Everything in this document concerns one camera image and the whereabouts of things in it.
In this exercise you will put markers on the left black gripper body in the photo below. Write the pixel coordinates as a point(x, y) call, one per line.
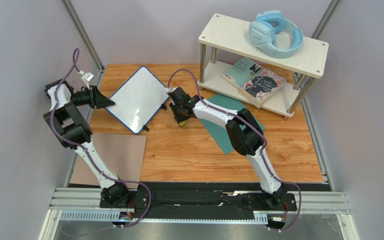
point(85, 98)

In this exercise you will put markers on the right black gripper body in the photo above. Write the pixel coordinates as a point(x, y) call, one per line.
point(179, 111)

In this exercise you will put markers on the yellow bone-shaped eraser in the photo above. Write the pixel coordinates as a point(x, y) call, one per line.
point(182, 123)

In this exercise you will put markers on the blue framed whiteboard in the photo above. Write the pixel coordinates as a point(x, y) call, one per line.
point(138, 100)

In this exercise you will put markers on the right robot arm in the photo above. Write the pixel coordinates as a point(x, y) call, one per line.
point(268, 179)

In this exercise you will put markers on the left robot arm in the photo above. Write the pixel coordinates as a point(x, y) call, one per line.
point(73, 131)

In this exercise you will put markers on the teal cutting mat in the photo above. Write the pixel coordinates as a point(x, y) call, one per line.
point(225, 136)

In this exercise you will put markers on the pink mat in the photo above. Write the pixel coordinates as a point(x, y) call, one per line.
point(123, 154)

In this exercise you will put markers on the teal cover book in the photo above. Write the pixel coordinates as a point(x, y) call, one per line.
point(241, 72)

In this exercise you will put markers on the floral cover book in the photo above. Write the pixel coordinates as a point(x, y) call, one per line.
point(262, 86)

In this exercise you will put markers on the white two-tier shelf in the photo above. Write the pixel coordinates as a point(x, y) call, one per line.
point(230, 34)

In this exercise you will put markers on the light blue headphones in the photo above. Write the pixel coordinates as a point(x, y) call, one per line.
point(262, 34)

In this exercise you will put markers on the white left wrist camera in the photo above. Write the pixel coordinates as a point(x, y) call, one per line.
point(86, 77)

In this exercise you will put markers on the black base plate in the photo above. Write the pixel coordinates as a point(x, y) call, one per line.
point(206, 201)

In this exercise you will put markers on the aluminium rail frame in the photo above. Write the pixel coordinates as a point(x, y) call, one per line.
point(75, 213)

